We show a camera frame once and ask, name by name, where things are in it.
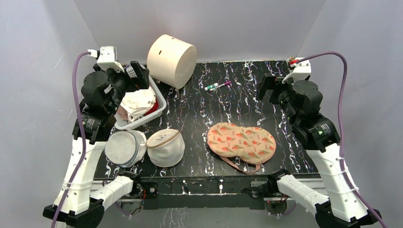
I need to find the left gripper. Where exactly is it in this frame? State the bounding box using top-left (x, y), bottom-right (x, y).
top-left (95, 61), bottom-right (149, 114)

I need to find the floral mesh laundry bag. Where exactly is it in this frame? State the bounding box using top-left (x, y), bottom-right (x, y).
top-left (207, 123), bottom-right (277, 175)

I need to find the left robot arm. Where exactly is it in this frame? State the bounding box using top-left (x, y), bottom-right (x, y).
top-left (43, 61), bottom-right (151, 228)

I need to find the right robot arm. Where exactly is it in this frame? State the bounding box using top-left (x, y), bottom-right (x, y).
top-left (256, 74), bottom-right (381, 228)

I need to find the flat round mesh bag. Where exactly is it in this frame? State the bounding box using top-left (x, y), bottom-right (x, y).
top-left (104, 130), bottom-right (147, 168)

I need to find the white round mesh bag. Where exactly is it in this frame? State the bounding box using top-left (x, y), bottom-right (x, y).
top-left (146, 129), bottom-right (185, 168)

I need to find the cream cylindrical drum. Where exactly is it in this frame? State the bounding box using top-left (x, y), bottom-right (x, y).
top-left (147, 34), bottom-right (197, 89)

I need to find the white cloth in basket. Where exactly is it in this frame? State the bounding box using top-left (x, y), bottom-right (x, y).
top-left (118, 86), bottom-right (156, 123)

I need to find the purple marker pen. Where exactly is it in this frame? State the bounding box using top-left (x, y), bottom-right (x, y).
top-left (209, 81), bottom-right (231, 91)

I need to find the red garment in basket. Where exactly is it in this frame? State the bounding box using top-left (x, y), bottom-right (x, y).
top-left (143, 100), bottom-right (159, 116)

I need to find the pink garment in basket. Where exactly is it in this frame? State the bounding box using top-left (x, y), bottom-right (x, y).
top-left (117, 109), bottom-right (128, 122)

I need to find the green white glue stick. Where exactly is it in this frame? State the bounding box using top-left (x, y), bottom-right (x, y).
top-left (204, 83), bottom-right (219, 91)

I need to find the white plastic basket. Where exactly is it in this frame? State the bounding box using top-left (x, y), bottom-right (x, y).
top-left (115, 77), bottom-right (167, 130)

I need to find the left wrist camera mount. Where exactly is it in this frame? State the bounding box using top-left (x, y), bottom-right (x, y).
top-left (87, 46), bottom-right (124, 73)

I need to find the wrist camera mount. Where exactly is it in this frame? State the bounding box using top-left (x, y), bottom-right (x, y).
top-left (87, 46), bottom-right (124, 73)
top-left (282, 57), bottom-right (312, 84)

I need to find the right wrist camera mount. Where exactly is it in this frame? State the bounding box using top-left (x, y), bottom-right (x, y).
top-left (282, 57), bottom-right (312, 84)

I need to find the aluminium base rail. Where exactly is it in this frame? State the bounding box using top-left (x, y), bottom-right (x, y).
top-left (91, 178), bottom-right (328, 209)

